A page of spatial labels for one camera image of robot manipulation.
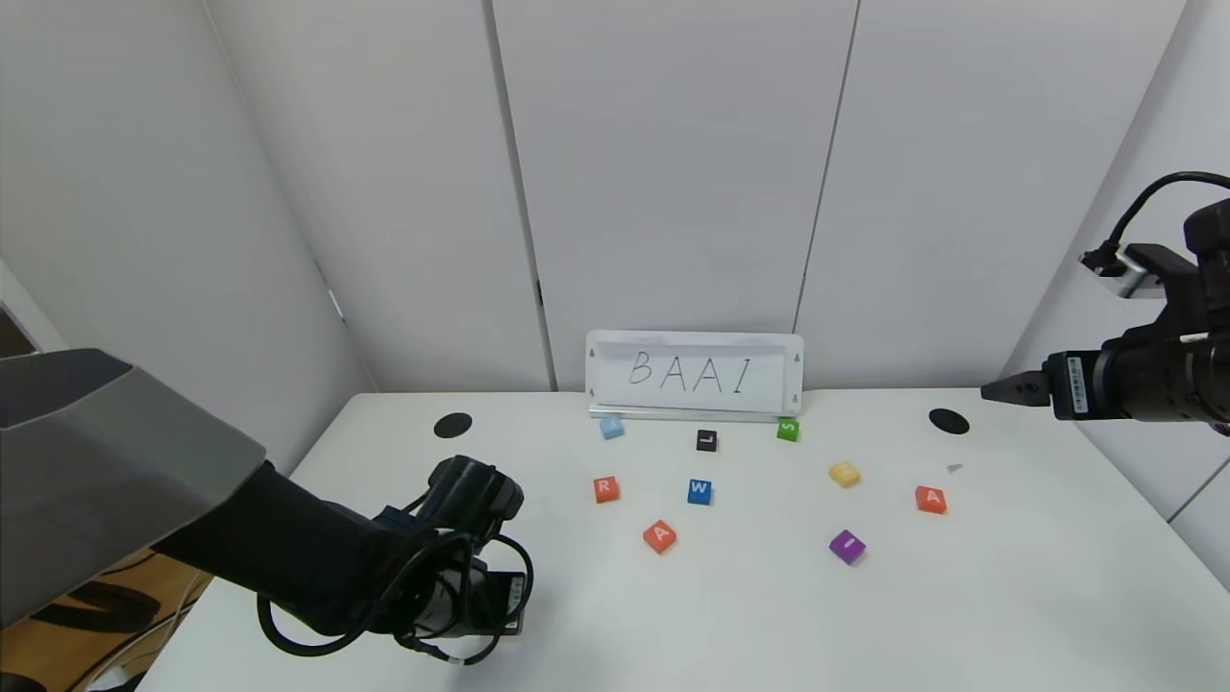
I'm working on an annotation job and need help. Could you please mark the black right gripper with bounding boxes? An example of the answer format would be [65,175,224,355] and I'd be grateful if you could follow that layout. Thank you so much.
[980,344,1195,422]

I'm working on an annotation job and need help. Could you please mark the white BAAI sign board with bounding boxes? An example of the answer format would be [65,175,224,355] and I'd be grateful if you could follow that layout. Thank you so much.
[586,331,804,423]

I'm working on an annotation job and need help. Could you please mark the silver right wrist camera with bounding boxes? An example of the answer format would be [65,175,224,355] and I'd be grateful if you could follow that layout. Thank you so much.
[1080,243,1169,300]

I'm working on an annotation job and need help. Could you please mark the black right camera cable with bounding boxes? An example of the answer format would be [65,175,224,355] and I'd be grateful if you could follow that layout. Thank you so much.
[1103,170,1230,266]

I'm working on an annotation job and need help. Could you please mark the white floor cable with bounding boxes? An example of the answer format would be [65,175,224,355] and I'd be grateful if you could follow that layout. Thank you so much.
[82,596,208,692]

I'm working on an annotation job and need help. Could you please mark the black floor cable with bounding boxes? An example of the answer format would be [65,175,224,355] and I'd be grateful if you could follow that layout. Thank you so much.
[53,575,160,621]

